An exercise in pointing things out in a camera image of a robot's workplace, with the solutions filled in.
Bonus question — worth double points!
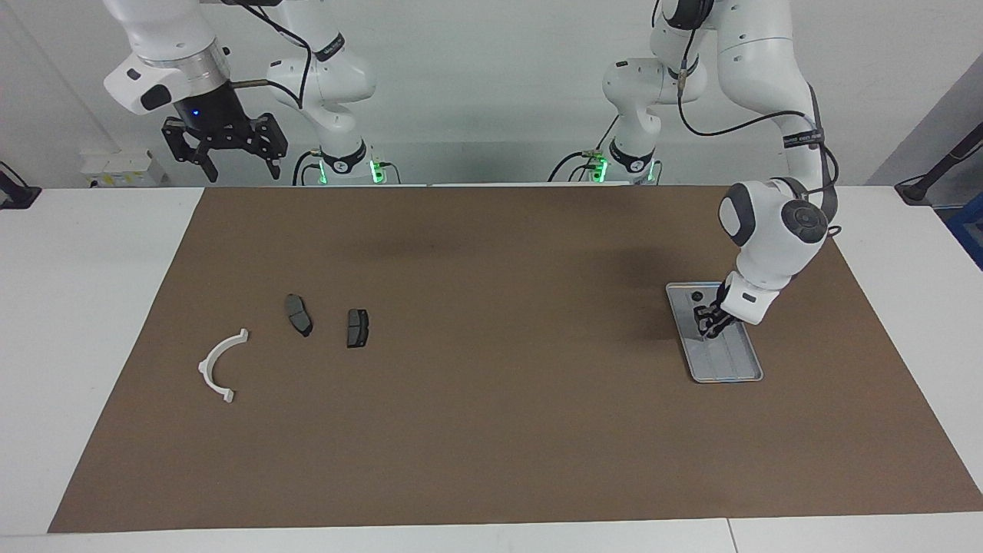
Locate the brown table mat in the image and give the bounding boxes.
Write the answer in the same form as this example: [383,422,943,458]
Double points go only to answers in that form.
[48,186,983,533]

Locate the black left base cable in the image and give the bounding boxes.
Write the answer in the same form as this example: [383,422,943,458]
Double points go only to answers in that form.
[548,115,620,184]

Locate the black right base cable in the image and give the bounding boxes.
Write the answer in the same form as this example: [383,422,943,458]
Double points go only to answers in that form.
[291,150,327,186]

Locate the black clamp mount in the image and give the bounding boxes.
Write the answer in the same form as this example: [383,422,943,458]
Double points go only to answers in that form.
[0,161,41,210]

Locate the dark grey curved brake pad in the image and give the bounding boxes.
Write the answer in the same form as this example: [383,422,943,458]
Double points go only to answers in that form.
[285,293,314,338]

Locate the blue crate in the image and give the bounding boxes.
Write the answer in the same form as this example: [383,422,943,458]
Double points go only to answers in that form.
[946,203,983,270]

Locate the white box with yellow labels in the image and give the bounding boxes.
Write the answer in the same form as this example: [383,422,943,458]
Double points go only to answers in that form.
[80,149,167,190]

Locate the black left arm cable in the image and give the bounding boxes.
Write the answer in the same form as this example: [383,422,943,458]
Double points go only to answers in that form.
[653,0,842,231]

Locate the white half ring clamp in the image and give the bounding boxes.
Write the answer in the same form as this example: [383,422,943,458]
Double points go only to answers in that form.
[197,328,250,404]

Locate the black base cable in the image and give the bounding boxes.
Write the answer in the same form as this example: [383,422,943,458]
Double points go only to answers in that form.
[291,150,327,186]
[548,115,620,184]

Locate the silver metal tray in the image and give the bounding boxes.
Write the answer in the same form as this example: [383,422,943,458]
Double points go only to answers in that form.
[665,281,764,383]

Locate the black stand with pole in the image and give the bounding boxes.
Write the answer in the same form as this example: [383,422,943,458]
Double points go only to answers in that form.
[895,123,983,205]

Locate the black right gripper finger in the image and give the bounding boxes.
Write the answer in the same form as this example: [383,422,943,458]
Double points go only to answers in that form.
[249,113,290,180]
[161,117,222,184]

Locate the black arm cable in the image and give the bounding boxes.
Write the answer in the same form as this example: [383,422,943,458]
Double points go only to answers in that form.
[653,0,842,231]
[223,0,317,110]

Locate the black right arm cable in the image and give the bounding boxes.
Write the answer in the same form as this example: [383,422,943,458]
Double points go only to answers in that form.
[223,0,317,110]

